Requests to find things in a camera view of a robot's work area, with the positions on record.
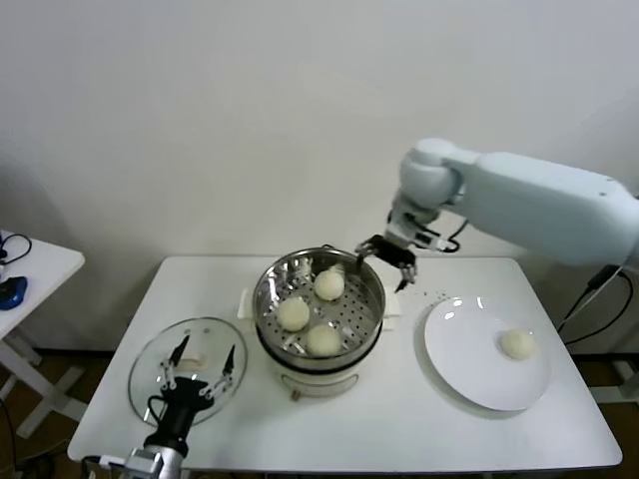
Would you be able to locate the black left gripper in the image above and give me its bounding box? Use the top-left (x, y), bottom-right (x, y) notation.
top-left (144, 334), bottom-right (237, 454)

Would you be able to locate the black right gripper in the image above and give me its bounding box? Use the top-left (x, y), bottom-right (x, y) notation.
top-left (354, 234), bottom-right (418, 294)

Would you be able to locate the glass lid with cream handle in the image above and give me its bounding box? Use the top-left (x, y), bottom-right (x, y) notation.
top-left (127, 317), bottom-right (249, 429)

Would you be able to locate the white steamed baozi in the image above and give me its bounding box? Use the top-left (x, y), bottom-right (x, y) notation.
top-left (277, 296), bottom-right (311, 332)
top-left (500, 327), bottom-right (539, 360)
top-left (313, 266), bottom-right (345, 302)
top-left (305, 322), bottom-right (343, 357)

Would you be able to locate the steel steamer basket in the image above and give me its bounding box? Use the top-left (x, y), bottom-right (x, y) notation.
top-left (235, 247), bottom-right (402, 364)

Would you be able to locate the white round plate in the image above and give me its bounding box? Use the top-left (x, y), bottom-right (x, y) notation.
top-left (422, 296), bottom-right (552, 411)

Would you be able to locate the cream electric cooker base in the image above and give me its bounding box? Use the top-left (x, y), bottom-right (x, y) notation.
top-left (257, 316), bottom-right (396, 403)

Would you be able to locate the white side table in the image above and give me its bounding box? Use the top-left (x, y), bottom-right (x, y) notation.
top-left (0, 230), bottom-right (85, 441)

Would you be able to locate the blue device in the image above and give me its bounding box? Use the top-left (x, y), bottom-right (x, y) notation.
top-left (0, 276), bottom-right (27, 313)

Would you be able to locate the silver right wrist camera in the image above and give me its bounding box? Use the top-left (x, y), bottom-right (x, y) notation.
top-left (386, 212), bottom-right (450, 253)

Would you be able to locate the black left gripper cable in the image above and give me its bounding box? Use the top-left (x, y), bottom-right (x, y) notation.
top-left (146, 396), bottom-right (166, 428)

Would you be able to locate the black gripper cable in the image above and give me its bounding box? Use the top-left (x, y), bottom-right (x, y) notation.
top-left (146, 396), bottom-right (166, 428)
top-left (423, 218), bottom-right (470, 253)

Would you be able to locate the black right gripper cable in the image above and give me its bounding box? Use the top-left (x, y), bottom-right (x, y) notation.
top-left (423, 218), bottom-right (470, 253)

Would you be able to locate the black power cable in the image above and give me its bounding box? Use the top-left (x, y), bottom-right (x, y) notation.
top-left (556, 263), bottom-right (633, 345)

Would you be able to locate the thin black cable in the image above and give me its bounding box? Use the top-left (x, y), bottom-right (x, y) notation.
top-left (0, 234), bottom-right (32, 268)

